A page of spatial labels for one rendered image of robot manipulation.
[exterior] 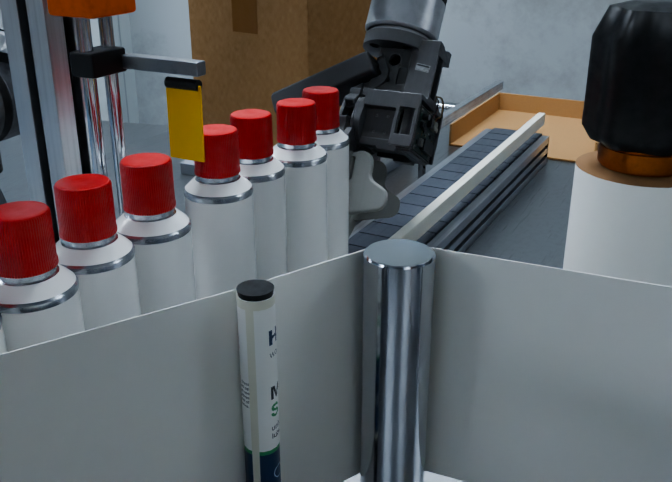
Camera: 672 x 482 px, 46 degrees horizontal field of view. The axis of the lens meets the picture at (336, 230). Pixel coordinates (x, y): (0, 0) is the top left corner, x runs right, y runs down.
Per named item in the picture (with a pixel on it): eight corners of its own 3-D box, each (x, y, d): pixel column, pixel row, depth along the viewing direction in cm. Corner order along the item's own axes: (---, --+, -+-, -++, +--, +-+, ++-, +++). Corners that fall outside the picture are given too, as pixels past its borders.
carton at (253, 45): (309, 181, 120) (307, -5, 110) (197, 154, 133) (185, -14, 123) (414, 138, 142) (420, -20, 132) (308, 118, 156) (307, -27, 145)
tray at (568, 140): (594, 165, 134) (597, 142, 132) (448, 145, 145) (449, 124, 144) (624, 125, 159) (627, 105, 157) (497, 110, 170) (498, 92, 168)
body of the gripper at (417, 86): (407, 153, 74) (435, 29, 75) (325, 141, 77) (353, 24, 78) (431, 172, 80) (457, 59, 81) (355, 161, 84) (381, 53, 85)
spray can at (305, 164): (318, 337, 71) (316, 110, 63) (264, 329, 72) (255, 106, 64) (334, 310, 75) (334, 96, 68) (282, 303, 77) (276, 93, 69)
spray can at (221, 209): (249, 391, 63) (237, 140, 55) (187, 384, 64) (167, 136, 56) (268, 357, 68) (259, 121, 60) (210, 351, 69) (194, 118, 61)
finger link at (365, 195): (370, 247, 74) (392, 152, 75) (315, 236, 77) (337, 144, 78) (382, 252, 77) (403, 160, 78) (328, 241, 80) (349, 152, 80)
